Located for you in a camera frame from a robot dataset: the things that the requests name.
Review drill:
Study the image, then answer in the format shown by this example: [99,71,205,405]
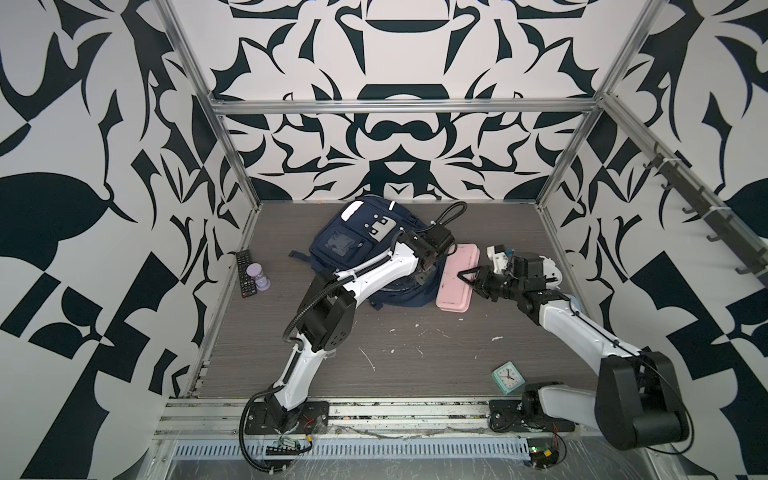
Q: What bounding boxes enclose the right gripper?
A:
[458,265,525,303]

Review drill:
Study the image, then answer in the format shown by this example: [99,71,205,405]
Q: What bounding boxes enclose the pink pencil case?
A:
[436,244,480,313]

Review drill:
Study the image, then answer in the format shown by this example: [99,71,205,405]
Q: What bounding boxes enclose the navy blue student backpack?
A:
[289,194,445,310]

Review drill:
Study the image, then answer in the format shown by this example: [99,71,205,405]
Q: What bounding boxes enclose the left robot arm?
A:
[265,224,454,418]

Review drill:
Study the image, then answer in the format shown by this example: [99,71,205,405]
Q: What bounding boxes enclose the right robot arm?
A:
[457,251,694,451]

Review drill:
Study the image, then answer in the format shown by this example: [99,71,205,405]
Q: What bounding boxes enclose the green square alarm clock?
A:
[491,361,526,395]

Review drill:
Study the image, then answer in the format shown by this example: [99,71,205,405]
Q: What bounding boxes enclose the small purple bottle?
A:
[246,263,271,292]

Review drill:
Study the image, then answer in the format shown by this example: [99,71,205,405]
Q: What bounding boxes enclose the black remote control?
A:
[235,249,257,298]

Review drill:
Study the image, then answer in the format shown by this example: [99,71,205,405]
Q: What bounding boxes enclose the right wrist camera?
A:
[486,244,515,274]

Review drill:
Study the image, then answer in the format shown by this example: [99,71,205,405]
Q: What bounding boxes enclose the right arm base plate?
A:
[488,399,576,433]

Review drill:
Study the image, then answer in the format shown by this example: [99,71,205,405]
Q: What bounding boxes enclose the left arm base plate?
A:
[244,401,330,435]

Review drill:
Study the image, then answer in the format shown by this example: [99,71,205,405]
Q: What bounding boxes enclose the black corrugated cable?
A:
[238,386,313,475]

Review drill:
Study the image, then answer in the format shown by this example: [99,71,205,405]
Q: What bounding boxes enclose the wall hook rail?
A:
[644,142,767,287]

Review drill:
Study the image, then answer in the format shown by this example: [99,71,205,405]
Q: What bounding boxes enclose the aluminium frame rail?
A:
[152,394,667,439]

